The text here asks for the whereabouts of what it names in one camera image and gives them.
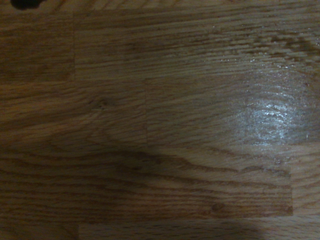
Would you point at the dark grey cloth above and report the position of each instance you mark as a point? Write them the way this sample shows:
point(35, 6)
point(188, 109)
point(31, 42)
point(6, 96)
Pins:
point(23, 3)

